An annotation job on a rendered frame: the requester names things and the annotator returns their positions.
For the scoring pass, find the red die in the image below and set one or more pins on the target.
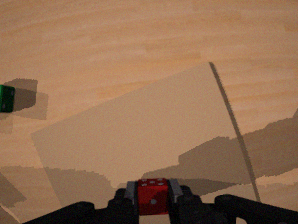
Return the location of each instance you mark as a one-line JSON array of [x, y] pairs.
[[153, 196]]

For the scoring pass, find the tan flat mat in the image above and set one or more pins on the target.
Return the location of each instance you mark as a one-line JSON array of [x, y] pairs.
[[174, 128]]

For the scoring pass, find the green die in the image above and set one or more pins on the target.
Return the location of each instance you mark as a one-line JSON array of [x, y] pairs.
[[6, 98]]

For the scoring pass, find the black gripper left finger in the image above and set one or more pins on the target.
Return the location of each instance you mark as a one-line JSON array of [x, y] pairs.
[[123, 210]]

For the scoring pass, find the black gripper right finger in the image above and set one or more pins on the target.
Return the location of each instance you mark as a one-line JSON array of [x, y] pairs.
[[225, 208]]

